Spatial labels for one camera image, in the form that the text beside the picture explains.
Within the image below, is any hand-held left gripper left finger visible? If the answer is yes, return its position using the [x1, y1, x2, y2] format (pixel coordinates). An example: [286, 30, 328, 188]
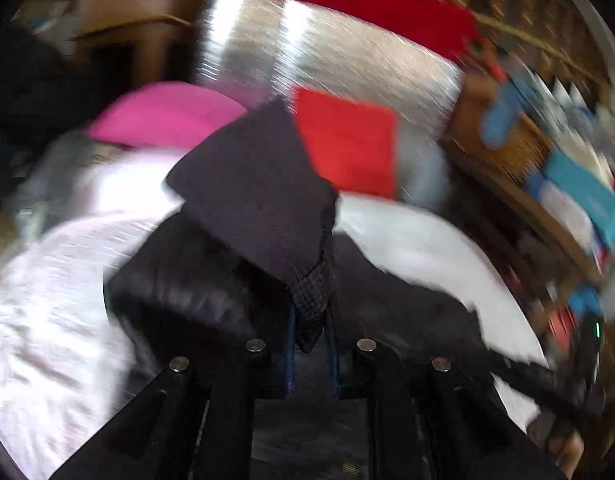
[52, 305, 296, 480]

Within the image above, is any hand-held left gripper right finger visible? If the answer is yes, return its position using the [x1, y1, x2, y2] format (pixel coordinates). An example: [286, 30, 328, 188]
[327, 319, 563, 480]

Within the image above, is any black jacket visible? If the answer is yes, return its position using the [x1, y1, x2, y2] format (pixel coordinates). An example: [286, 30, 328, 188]
[105, 97, 593, 480]

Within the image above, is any dark clothes pile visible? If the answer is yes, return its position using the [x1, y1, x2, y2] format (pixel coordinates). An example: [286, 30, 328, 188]
[0, 22, 96, 221]

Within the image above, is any teal box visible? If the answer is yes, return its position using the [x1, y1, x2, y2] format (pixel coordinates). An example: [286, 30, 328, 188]
[542, 152, 615, 261]

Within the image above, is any wooden shelf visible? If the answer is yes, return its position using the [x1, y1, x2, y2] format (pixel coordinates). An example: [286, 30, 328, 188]
[440, 0, 615, 361]

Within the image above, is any wicker basket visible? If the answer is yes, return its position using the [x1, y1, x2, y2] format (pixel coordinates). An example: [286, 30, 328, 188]
[485, 112, 551, 183]

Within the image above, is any red pillow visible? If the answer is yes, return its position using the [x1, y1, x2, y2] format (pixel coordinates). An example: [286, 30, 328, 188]
[292, 86, 399, 200]

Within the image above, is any white bed blanket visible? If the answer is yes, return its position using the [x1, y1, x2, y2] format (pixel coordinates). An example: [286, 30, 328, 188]
[0, 150, 551, 480]

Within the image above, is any blue cloth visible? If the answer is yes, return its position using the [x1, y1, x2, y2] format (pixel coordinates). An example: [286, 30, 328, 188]
[481, 77, 525, 148]

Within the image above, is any pink pillow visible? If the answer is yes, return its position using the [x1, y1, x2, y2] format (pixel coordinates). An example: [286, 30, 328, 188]
[88, 81, 248, 150]

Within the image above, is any grey cloth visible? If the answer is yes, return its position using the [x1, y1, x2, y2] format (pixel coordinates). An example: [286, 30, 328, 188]
[15, 130, 133, 241]

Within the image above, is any silver foil panel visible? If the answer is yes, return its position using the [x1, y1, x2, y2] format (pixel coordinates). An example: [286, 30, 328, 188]
[194, 0, 464, 200]

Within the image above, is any red cloth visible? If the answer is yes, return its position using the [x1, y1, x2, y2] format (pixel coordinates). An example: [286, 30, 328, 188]
[272, 0, 481, 63]

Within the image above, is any wooden cabinet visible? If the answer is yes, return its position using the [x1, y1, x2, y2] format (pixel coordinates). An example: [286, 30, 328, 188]
[70, 0, 198, 88]

